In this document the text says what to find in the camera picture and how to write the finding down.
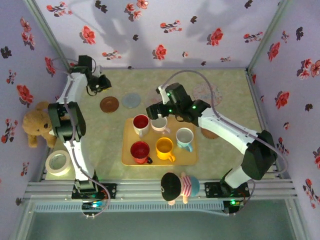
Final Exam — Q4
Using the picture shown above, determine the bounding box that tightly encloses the grey left arm cable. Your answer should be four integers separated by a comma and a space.
51, 56, 112, 220

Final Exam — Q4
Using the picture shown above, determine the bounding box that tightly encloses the aluminium front rail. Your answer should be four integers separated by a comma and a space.
23, 178, 298, 201

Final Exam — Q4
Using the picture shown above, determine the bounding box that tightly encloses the grey slotted cable duct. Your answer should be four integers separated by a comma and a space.
33, 201, 225, 213

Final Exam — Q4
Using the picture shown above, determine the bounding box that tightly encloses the dark brown round coaster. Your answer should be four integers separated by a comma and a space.
99, 96, 120, 114

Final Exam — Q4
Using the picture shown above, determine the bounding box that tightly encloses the controller board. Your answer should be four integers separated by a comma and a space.
223, 199, 245, 215
81, 201, 106, 211

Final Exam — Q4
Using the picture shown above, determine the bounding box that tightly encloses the aluminium side rail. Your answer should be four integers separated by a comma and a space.
38, 69, 77, 182
245, 68, 285, 180

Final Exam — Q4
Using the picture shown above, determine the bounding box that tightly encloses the yellow cup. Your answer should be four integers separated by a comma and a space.
155, 136, 177, 163

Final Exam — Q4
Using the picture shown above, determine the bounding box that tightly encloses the grey blue round coaster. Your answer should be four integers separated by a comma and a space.
121, 92, 142, 109

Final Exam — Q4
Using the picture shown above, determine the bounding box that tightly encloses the white cup red inside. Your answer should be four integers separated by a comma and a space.
132, 114, 151, 139

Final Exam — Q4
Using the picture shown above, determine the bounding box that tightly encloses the red cup black handle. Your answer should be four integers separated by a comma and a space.
130, 140, 153, 165

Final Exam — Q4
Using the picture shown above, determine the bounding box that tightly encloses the white tape roll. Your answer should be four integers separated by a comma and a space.
45, 149, 72, 177

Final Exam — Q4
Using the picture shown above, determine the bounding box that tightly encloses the large colourful floral coaster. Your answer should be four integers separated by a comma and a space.
192, 82, 223, 107

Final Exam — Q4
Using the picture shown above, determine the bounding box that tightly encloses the aluminium corner post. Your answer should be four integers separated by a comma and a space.
246, 0, 292, 72
23, 0, 76, 75

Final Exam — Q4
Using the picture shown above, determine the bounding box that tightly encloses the light wooden tray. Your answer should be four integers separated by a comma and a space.
121, 116, 200, 167

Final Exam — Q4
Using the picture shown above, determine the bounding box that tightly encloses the left controller board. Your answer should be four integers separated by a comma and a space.
81, 201, 106, 211

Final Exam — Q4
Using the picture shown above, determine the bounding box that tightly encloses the grey right arm cable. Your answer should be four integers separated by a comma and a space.
157, 69, 289, 217

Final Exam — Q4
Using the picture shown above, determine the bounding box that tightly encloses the brown teddy bear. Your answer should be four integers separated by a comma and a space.
22, 100, 59, 149

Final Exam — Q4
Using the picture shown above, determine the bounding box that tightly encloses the doll with black hair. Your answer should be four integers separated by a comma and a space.
160, 171, 201, 206

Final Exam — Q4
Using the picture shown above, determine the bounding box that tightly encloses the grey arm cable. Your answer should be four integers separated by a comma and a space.
51, 56, 112, 220
157, 69, 289, 217

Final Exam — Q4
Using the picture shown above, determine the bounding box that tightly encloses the right controller board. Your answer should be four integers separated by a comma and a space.
223, 199, 245, 215

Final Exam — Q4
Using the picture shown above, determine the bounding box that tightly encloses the light blue cup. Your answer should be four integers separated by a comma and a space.
175, 127, 195, 153

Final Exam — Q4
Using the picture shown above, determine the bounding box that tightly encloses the pale pink cup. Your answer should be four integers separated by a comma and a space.
150, 116, 172, 135

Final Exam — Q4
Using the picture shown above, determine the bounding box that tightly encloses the round cork coaster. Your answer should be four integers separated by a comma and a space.
200, 126, 219, 140

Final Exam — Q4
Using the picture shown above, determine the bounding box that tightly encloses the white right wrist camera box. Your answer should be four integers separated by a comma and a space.
156, 86, 169, 105

